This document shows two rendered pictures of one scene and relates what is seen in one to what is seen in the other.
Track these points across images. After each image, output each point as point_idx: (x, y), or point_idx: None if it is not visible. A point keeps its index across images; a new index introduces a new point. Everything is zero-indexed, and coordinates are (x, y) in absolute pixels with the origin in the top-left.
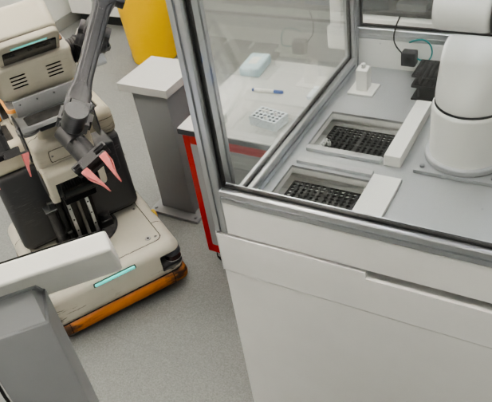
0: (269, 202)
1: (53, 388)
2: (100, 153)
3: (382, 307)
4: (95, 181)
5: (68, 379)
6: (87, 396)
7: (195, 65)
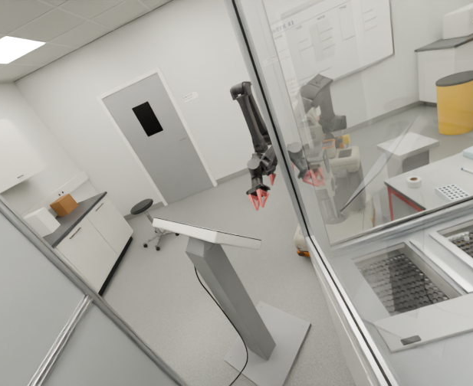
0: (319, 266)
1: (212, 282)
2: (257, 189)
3: None
4: (256, 201)
5: (217, 283)
6: (227, 295)
7: (280, 155)
